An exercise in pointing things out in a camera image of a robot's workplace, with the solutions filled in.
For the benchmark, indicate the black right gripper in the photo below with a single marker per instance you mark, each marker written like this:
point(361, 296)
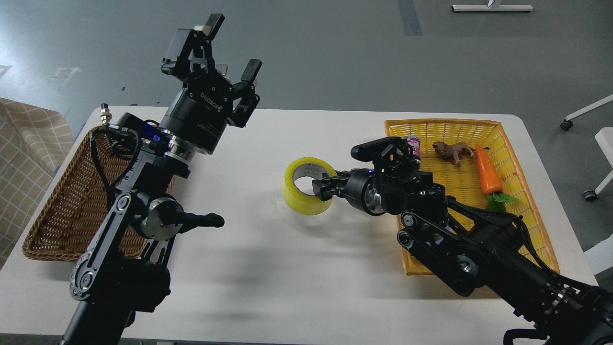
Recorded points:
point(357, 186)

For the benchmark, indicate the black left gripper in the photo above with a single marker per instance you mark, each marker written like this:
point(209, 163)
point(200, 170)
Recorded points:
point(198, 113)

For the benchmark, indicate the yellow tape roll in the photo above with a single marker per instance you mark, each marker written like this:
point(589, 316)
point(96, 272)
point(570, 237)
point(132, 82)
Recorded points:
point(296, 199)

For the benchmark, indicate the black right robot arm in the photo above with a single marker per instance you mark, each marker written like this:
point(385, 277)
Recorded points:
point(468, 248)

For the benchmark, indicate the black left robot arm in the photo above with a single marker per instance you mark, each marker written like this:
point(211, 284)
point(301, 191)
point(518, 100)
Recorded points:
point(124, 268)

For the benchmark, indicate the small soda can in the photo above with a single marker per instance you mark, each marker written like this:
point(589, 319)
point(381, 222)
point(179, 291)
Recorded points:
point(415, 143)

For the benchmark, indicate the brown toy lion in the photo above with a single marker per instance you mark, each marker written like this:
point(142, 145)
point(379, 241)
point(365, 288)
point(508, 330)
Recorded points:
point(453, 152)

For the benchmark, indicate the yellow plastic basket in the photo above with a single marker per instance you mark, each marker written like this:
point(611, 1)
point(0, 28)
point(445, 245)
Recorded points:
point(464, 182)

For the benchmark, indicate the orange toy carrot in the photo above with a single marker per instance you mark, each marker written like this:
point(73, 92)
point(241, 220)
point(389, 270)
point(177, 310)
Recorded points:
point(490, 182)

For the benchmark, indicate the beige checkered cloth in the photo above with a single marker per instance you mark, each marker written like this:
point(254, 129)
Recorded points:
point(34, 142)

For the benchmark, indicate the brown wicker basket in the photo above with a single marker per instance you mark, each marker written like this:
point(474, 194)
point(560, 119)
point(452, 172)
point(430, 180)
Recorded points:
point(77, 206)

